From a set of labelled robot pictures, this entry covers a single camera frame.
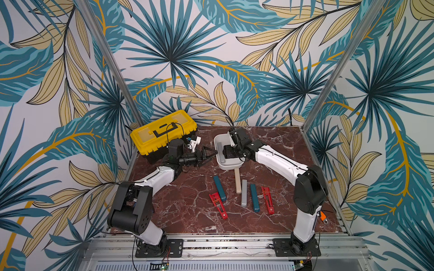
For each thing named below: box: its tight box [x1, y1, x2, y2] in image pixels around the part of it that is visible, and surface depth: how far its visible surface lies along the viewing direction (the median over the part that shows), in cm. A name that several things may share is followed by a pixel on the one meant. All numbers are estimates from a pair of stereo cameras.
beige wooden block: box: [233, 168, 242, 194], surface depth 94 cm
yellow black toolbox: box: [129, 109, 198, 164], surface depth 96 cm
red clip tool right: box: [261, 186, 275, 215], surface depth 90 cm
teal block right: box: [250, 184, 260, 213], surface depth 89 cm
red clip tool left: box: [209, 191, 229, 221], surface depth 87 cm
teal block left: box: [213, 175, 227, 202], surface depth 90 cm
